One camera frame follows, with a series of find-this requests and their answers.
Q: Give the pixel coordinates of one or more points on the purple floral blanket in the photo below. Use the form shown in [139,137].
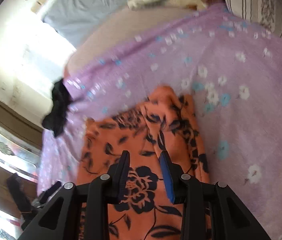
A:
[231,105]

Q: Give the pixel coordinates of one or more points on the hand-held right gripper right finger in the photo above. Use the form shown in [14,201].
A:
[167,177]

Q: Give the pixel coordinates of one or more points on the striped beige pillow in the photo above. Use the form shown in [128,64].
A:
[258,7]

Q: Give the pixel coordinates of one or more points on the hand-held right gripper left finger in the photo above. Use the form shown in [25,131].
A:
[122,173]

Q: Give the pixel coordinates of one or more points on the grey-blue sheet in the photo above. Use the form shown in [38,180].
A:
[88,7]

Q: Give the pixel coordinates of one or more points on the beige mattress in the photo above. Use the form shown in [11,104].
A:
[121,32]

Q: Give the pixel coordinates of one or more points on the orange black floral garment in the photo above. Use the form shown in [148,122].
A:
[141,155]

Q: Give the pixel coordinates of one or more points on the black cloth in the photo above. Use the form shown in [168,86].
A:
[58,107]

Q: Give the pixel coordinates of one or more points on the window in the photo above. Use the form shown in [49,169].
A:
[3,142]

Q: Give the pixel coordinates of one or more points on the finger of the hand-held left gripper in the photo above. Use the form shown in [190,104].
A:
[18,192]
[52,191]

